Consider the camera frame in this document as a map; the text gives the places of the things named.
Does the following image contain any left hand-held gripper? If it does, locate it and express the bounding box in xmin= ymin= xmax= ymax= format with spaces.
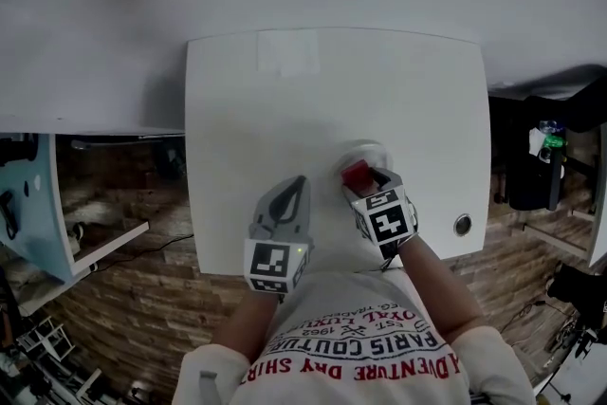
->
xmin=243 ymin=175 xmax=318 ymax=296

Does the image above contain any light blue table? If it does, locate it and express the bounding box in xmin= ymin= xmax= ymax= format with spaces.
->
xmin=0 ymin=132 xmax=78 ymax=286

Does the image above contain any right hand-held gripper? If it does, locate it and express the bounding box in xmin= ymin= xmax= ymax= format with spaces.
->
xmin=341 ymin=166 xmax=420 ymax=260

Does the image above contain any white paper sheet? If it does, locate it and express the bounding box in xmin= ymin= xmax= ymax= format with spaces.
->
xmin=527 ymin=127 xmax=547 ymax=157

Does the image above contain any small red block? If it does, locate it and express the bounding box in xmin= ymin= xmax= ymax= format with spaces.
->
xmin=340 ymin=159 xmax=377 ymax=196

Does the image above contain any green packet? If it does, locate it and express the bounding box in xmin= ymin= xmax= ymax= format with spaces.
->
xmin=540 ymin=132 xmax=569 ymax=154

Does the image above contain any white desk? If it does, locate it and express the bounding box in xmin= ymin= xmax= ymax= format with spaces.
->
xmin=586 ymin=122 xmax=607 ymax=269

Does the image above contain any person's left forearm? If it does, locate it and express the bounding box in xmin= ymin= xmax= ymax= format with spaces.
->
xmin=219 ymin=292 xmax=282 ymax=367

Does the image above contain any black office chair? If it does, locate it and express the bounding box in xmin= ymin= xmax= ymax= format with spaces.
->
xmin=487 ymin=63 xmax=607 ymax=212

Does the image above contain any round table cable grommet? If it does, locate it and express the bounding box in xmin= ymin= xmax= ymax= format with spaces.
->
xmin=451 ymin=212 xmax=474 ymax=238

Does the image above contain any person's right forearm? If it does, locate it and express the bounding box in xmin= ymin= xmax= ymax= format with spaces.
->
xmin=396 ymin=233 xmax=488 ymax=343

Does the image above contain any person's white printed shirt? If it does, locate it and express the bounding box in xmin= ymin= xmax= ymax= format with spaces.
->
xmin=172 ymin=254 xmax=538 ymax=405

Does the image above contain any white table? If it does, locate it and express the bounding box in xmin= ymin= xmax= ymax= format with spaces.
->
xmin=184 ymin=27 xmax=493 ymax=277

